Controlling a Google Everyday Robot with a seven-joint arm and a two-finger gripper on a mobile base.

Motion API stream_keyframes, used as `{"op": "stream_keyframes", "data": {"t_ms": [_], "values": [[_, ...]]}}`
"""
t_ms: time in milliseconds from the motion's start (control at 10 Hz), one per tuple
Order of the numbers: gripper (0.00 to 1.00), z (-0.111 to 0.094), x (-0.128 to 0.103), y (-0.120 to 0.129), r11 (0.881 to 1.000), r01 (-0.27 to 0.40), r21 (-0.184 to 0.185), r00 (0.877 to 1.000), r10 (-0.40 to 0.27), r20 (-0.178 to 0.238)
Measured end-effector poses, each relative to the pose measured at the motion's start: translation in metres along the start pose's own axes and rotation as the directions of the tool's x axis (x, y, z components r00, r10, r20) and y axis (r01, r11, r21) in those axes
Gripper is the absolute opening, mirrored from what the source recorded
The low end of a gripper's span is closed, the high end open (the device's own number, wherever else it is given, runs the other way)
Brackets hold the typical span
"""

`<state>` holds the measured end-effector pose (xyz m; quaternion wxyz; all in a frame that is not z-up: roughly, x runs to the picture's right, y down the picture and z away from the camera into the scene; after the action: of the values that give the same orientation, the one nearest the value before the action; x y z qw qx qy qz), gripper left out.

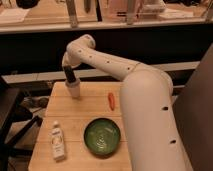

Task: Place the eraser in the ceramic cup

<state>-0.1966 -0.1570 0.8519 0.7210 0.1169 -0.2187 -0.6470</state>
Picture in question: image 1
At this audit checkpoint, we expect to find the green ceramic bowl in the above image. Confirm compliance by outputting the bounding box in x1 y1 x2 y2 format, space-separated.
84 118 121 156

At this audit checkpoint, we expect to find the orange carrot-shaped eraser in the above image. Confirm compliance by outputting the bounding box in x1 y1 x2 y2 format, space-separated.
108 93 115 111

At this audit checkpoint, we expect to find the white plastic bottle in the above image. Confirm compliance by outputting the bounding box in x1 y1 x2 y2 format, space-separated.
51 121 65 161

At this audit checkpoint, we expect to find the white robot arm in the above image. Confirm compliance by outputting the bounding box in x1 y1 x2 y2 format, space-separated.
62 34 189 171

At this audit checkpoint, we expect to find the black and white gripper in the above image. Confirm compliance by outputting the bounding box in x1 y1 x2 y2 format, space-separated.
63 66 80 98

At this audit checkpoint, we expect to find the grey panel at right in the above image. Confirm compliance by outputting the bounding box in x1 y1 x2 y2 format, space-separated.
173 43 213 171

